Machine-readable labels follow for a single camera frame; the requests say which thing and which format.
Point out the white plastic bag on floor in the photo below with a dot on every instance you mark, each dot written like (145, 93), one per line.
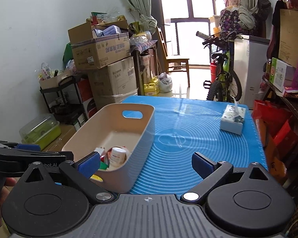
(165, 83)

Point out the white chest freezer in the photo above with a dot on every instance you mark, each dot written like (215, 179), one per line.
(249, 60)

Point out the black metal shelf rack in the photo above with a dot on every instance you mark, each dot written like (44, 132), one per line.
(65, 102)

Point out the blue silicone table mat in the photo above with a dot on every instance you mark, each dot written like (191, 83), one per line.
(186, 126)

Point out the yellow oil jug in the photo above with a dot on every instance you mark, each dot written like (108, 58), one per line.
(152, 88)

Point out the green white carton box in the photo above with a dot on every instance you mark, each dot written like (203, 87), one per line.
(281, 74)

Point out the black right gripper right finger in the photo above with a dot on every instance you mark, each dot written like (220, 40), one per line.
(223, 182)

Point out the green black bicycle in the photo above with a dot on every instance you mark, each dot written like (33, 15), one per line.
(227, 84)

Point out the beige plastic storage bin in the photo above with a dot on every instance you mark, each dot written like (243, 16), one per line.
(117, 125)

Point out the white usb charger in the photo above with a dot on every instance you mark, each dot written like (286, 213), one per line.
(100, 151)

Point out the yellow toy launcher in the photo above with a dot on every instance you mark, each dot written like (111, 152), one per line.
(96, 178)

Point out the red gift bag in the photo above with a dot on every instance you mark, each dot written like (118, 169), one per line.
(278, 131)

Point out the open cardboard box on top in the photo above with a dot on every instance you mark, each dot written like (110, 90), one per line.
(91, 52)

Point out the brown cardboard box on floor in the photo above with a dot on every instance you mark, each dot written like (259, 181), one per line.
(67, 131)

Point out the white pill bottle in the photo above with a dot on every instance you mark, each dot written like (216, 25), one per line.
(117, 157)

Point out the green plastic lidded container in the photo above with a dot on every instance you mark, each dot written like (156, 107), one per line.
(41, 131)

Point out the wooden chair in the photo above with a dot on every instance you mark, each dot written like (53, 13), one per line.
(173, 63)

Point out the cardboard tray on shelf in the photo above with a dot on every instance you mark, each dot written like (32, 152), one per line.
(54, 81)

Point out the large stacked cardboard box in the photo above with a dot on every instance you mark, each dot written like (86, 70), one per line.
(113, 83)

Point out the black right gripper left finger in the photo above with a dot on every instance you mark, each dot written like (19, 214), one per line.
(56, 177)

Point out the red white appliance box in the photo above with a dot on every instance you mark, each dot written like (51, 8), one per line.
(87, 97)

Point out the red bucket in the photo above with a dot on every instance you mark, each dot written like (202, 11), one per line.
(213, 71)

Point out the green patterned curtain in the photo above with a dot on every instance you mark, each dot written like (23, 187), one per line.
(143, 8)

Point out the white tissue pack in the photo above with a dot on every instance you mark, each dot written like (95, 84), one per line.
(233, 118)

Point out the person's left hand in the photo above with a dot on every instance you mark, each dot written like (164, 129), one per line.
(10, 182)

